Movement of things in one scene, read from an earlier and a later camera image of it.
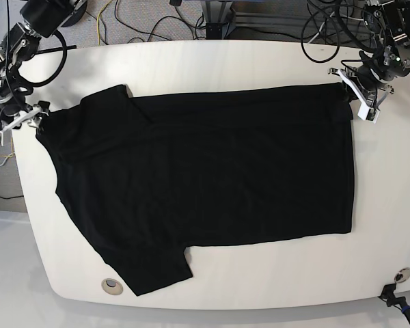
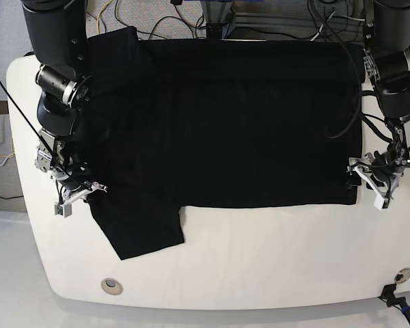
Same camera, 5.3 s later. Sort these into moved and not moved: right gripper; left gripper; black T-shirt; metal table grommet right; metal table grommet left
Moved: black T-shirt; right gripper; left gripper
Not moved: metal table grommet right; metal table grommet left
